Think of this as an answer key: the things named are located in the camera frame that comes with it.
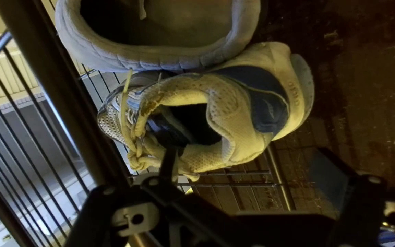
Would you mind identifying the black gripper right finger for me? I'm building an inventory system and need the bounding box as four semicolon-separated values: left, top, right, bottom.
315;148;395;247

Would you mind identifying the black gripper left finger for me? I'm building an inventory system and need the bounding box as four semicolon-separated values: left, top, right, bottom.
64;147;234;247

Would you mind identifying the grey blue sneaker shelf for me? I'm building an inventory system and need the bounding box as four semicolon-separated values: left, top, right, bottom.
97;41;314;181

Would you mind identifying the black metal shoe rack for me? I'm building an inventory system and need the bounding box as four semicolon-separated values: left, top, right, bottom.
0;0;299;247

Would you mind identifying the grey slipper far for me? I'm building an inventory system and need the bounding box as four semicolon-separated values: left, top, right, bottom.
55;0;262;71

